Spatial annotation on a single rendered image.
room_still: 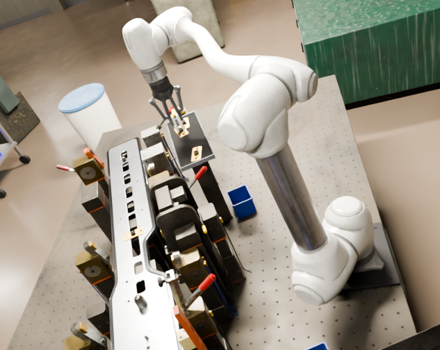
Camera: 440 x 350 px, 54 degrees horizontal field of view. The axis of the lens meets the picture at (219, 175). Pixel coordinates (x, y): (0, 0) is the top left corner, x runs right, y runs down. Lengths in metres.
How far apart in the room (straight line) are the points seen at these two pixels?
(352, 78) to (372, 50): 0.25
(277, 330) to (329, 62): 2.28
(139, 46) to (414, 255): 1.83
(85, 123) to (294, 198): 3.14
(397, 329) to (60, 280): 1.48
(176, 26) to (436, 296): 1.78
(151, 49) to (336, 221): 0.85
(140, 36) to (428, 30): 2.41
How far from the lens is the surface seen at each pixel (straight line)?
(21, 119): 5.56
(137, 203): 1.82
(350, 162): 2.10
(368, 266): 1.65
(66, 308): 2.08
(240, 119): 1.03
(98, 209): 1.98
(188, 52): 5.37
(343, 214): 1.47
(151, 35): 1.53
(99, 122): 4.16
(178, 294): 1.22
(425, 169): 3.07
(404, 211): 2.81
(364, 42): 3.39
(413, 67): 3.59
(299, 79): 1.16
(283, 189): 1.19
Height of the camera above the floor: 2.07
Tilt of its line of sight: 38 degrees down
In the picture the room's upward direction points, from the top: 23 degrees counter-clockwise
